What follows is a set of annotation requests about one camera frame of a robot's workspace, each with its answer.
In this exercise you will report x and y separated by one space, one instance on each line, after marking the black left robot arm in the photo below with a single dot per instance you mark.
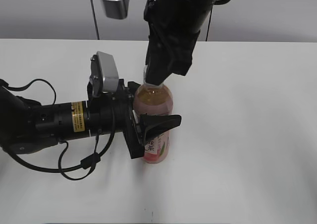
27 126

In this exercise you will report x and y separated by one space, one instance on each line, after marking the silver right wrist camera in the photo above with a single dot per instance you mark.
115 9

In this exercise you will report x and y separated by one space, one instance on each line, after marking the white bottle cap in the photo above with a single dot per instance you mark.
145 83

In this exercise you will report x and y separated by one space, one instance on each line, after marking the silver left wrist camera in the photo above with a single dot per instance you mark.
104 75

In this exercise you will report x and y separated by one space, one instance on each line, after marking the peach oolong tea bottle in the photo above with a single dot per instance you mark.
154 100

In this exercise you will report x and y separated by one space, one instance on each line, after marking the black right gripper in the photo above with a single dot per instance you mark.
174 26

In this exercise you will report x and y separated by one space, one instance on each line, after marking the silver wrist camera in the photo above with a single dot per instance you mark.
104 75
115 9

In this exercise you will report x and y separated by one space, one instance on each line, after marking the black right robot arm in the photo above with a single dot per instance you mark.
174 27

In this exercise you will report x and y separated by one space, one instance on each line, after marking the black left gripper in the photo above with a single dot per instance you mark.
113 112

